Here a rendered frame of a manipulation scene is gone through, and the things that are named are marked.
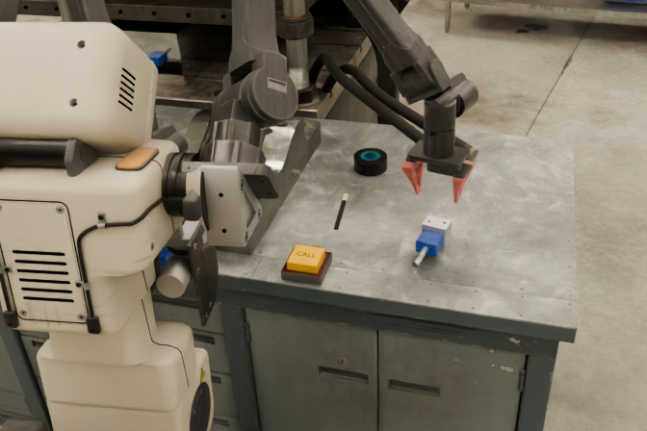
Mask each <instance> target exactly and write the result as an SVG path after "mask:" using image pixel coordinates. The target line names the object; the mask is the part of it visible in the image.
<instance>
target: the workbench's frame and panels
mask: <svg viewBox="0 0 647 431"><path fill-rule="evenodd" d="M151 297H152V304H153V311H154V316H155V320H161V321H175V322H182V323H185V324H187V325H189V326H190V327H191V329H192V330H193V337H194V348H203V349H205V350H206V351H207V353H208V358H209V366H210V374H211V383H212V392H213V399H214V414H213V420H212V425H211V429H210V431H543V429H544V423H545V418H546V413H547V408H548V402H549V396H550V391H551V386H552V381H553V375H554V369H555V364H556V355H557V350H558V345H559V342H570V343H574V342H575V338H576V332H577V330H574V329H567V328H561V327H554V326H549V325H542V324H536V323H529V322H524V321H517V320H511V319H504V318H498V317H487V316H480V315H474V314H467V313H461V312H455V311H449V310H442V309H436V308H429V307H424V306H417V305H411V304H404V303H399V302H392V301H386V300H379V299H373V298H367V297H361V296H354V295H348V294H341V293H336V292H324V291H317V290H311V289H305V288H299V287H292V286H286V285H279V284H274V283H267V282H261V281H254V280H248V279H242V278H236V277H229V276H223V275H219V276H218V289H217V299H216V302H215V304H214V306H213V309H212V311H211V314H210V315H209V317H208V320H207V322H206V325H205V326H201V321H200V316H199V310H198V306H197V301H196V295H195V290H194V280H193V276H192V277H191V280H190V282H189V284H188V286H187V288H186V289H185V291H184V293H183V294H182V295H181V296H179V297H175V298H172V297H167V296H165V295H163V294H161V293H160V292H159V291H158V289H154V290H153V292H152V294H151ZM49 338H50V336H49V332H41V331H28V330H16V329H12V328H8V327H6V323H5V320H4V316H3V309H2V305H1V301H0V424H1V425H3V423H4V422H5V421H6V420H7V419H8V418H29V419H39V420H43V421H44V422H45V423H46V424H47V426H48V429H49V431H53V426H52V422H51V418H50V415H49V410H48V406H47V398H46V396H45V392H44V388H43V385H42V380H41V376H40V372H39V364H38V360H37V355H38V352H39V350H40V348H41V347H42V346H43V345H44V344H45V342H46V341H47V340H48V339H49Z"/></svg>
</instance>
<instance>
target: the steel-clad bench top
mask: <svg viewBox="0 0 647 431"><path fill-rule="evenodd" d="M200 110H202V109H197V108H185V107H174V106H163V105H155V114H156V118H157V123H158V128H163V127H167V126H169V125H173V126H174V127H175V128H176V130H177V132H179V133H180V134H182V135H183V136H184V137H185V135H186V132H187V130H188V127H189V125H190V123H191V121H192V119H193V117H194V115H195V114H196V113H198V112H199V111H200ZM303 119H305V120H316V121H320V124H321V143H320V144H319V146H318V148H317V149H316V151H315V152H314V154H313V156H312V157H311V159H310V161H309V162H308V164H307V165H306V167H305V169H304V170H303V171H302V173H301V174H300V176H299V177H298V180H297V181H296V183H295V185H294V186H293V188H292V189H291V191H290V193H289V194H288V196H287V198H286V199H285V201H284V202H283V204H282V206H281V207H280V209H279V211H278V212H277V214H276V215H275V217H274V219H273V220H272V223H271V224H270V226H269V227H268V229H267V231H266V232H265V234H264V236H263V237H262V239H261V240H260V241H259V243H258V244H257V246H256V248H255V249H254V251H253V253H252V254H251V255H247V254H241V253H234V252H227V251H220V250H216V253H217V259H218V265H219V275H223V276H229V277H236V278H242V279H248V280H254V281H261V282H267V283H274V284H279V285H286V286H292V287H299V288H305V289H311V290H317V291H324V292H336V293H341V294H348V295H354V296H361V297H367V298H373V299H379V300H386V301H392V302H399V303H404V304H411V305H417V306H424V307H429V308H436V309H442V310H449V311H455V312H461V313H467V314H474V315H480V316H487V317H498V318H504V319H511V320H517V321H524V322H529V323H536V324H542V325H549V326H554V327H561V328H567V329H574V330H578V312H577V272H576V233H575V194H574V155H573V141H572V140H565V139H543V138H532V137H520V136H510V135H498V134H487V133H476V132H464V131H455V135H456V136H457V137H459V138H460V139H462V140H464V141H466V142H467V143H469V144H471V145H472V146H474V147H475V148H476V149H477V150H478V151H479V152H478V154H477V156H476V157H475V158H474V159H473V160H471V159H468V160H465V161H469V162H474V163H475V166H474V168H473V170H472V172H471V173H470V175H469V177H468V179H467V181H466V182H465V184H464V187H463V190H462V192H461V194H460V197H459V200H458V201H457V203H454V197H453V177H452V176H448V175H443V174H438V173H434V172H429V171H427V163H424V168H423V178H422V185H421V191H420V192H419V194H416V192H415V191H414V188H413V186H412V184H411V182H410V181H409V179H408V178H407V176H406V175H405V173H404V172H403V170H402V169H401V166H402V165H403V163H404V162H405V161H406V157H407V153H408V152H409V151H410V150H411V149H412V147H413V146H414V145H415V144H416V143H415V142H414V141H413V140H411V139H410V138H408V137H407V136H406V135H405V134H403V133H402V132H401V131H399V130H398V129H397V128H395V127H394V126H393V125H386V124H375V123H364V122H352V121H342V120H330V119H319V118H308V117H304V118H303ZM363 148H378V149H381V150H383V151H384V152H386V154H387V170H386V171H385V172H384V173H382V174H380V175H377V176H364V175H360V174H358V173H357V172H356V171H355V170H354V160H353V155H354V153H355V152H357V151H358V150H360V149H363ZM465 161H464V162H465ZM464 162H463V163H464ZM344 193H348V194H349V195H348V199H347V202H346V206H345V209H344V212H343V215H342V219H341V222H340V225H339V229H338V230H334V225H335V222H336V219H337V215H338V213H339V210H340V206H341V203H342V199H343V196H344ZM428 215H430V216H437V217H441V218H444V219H448V220H451V221H452V232H451V242H450V244H449V246H448V247H447V249H446V250H445V252H444V251H439V253H438V254H437V256H436V257H433V256H430V255H427V254H426V256H425V257H424V258H423V260H422V261H421V262H420V264H419V265H418V266H417V267H414V266H413V265H412V263H413V261H414V260H415V259H416V257H417V256H418V254H419V253H420V252H416V239H418V238H419V236H420V235H421V233H422V223H423V222H424V221H425V219H426V218H427V216H428ZM297 244H300V245H308V246H315V247H321V248H325V252H331V253H332V262H331V264H330V266H329V268H328V271H327V273H326V275H325V277H324V279H323V282H322V284H321V285H315V284H308V283H301V282H296V281H289V280H283V279H281V270H282V268H283V267H284V265H285V263H286V261H287V259H288V258H289V256H290V254H291V252H292V250H293V248H294V247H295V246H296V245H297Z"/></svg>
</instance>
